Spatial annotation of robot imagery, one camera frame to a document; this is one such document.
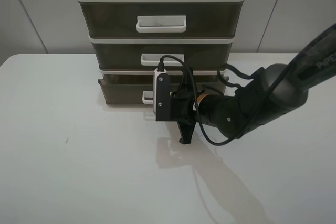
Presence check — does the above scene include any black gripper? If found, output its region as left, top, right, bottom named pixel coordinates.
left=155, top=91, right=196, bottom=145

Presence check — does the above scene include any dark translucent drawer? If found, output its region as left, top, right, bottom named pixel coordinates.
left=98, top=74, right=225, bottom=105
left=80, top=2, right=243, bottom=39
left=93, top=44, right=231, bottom=71

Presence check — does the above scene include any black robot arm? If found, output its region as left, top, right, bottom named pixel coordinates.
left=153, top=26, right=335, bottom=144

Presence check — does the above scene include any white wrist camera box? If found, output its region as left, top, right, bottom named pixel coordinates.
left=153, top=68, right=171, bottom=120

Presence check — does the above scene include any black camera cable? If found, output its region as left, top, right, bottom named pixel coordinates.
left=157, top=55, right=266, bottom=146

